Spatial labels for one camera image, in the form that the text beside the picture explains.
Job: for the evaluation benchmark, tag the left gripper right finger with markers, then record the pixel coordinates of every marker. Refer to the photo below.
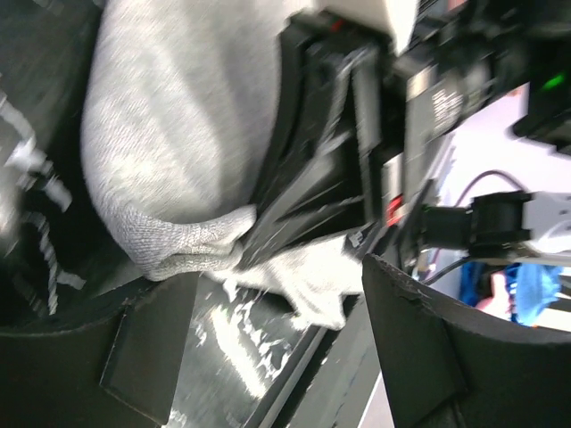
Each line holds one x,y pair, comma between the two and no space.
448,365

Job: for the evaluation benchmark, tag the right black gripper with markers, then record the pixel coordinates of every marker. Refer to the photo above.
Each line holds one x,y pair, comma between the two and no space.
359,128

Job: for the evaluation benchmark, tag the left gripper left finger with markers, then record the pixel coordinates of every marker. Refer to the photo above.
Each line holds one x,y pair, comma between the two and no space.
112,361

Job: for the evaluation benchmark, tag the black marble pattern mat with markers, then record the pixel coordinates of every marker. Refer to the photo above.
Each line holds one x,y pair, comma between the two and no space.
56,253

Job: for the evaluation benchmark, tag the grey cloth napkin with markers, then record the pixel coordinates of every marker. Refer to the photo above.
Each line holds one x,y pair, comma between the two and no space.
179,111

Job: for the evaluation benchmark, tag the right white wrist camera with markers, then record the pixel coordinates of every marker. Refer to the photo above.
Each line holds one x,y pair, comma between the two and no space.
395,18

